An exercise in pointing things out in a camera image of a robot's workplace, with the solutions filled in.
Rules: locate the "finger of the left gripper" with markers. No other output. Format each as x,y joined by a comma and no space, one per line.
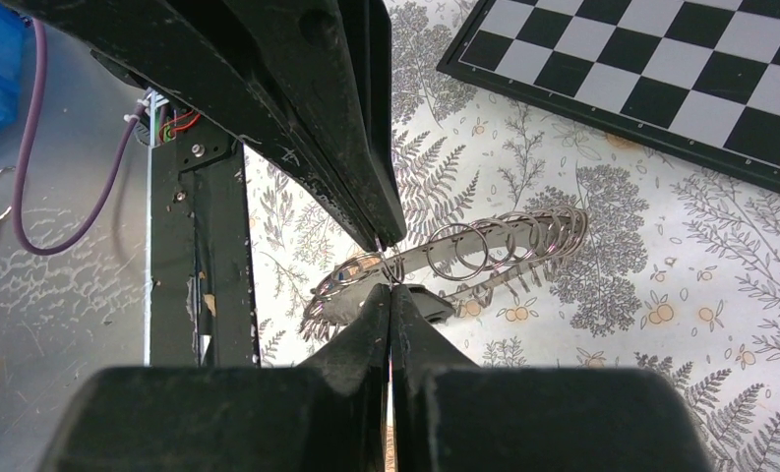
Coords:
323,71
191,51

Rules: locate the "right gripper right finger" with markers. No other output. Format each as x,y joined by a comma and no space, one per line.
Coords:
452,415

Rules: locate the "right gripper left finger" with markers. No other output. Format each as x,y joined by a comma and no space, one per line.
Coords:
327,413

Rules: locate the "black white chessboard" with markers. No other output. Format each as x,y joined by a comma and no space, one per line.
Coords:
699,80

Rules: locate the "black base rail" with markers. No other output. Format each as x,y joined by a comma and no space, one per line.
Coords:
201,308

